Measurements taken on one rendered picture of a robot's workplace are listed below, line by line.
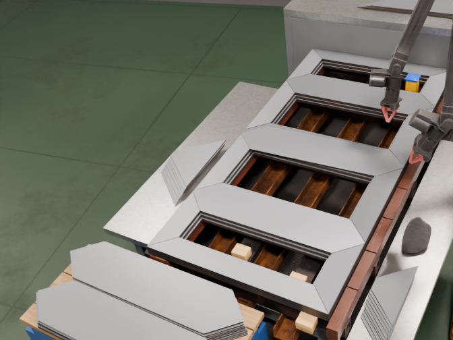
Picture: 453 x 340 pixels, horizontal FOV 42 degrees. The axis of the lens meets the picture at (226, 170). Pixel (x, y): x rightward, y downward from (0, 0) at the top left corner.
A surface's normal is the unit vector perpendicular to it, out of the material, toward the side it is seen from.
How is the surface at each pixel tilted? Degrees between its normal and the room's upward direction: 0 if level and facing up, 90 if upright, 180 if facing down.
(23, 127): 0
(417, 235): 10
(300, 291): 0
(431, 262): 0
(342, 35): 90
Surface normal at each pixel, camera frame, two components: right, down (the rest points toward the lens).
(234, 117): -0.14, -0.76
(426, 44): -0.50, 0.61
